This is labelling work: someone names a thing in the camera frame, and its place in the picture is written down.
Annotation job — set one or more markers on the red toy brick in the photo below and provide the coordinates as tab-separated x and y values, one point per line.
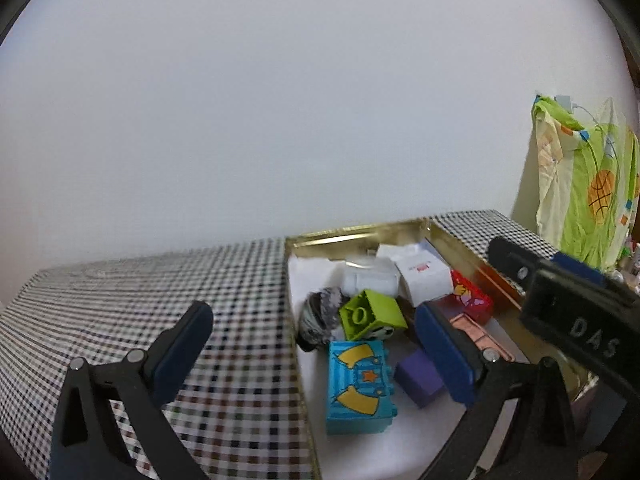
467	297

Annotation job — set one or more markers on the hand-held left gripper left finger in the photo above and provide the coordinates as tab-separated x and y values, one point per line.
182	355

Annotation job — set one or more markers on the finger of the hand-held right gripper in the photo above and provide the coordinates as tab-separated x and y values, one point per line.
510	260

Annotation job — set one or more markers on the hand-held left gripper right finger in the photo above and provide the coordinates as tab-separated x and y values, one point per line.
445	355

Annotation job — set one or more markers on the white paper lining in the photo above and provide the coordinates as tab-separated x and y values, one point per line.
425	435

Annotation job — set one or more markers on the white box with red label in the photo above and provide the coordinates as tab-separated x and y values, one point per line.
425	280

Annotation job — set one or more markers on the copper embossed bar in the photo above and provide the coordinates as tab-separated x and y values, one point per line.
475	332

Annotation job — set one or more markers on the white plug charger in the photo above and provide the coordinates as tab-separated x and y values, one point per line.
395	251

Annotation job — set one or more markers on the checkered tablecloth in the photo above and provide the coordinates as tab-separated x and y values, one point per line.
125	285

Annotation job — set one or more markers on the green soccer toy block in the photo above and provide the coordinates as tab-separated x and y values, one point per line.
375	310

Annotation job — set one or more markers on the green printed cloth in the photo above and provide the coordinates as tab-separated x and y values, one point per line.
575	185

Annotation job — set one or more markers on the grey patterned tape roll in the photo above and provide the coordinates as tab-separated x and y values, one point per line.
320	320

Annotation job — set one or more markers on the purple foam block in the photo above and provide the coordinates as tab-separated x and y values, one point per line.
417	375

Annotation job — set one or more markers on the gold tin box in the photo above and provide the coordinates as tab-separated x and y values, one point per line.
350	237

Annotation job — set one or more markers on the clear plastic box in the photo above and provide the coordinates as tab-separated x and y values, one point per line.
365	277

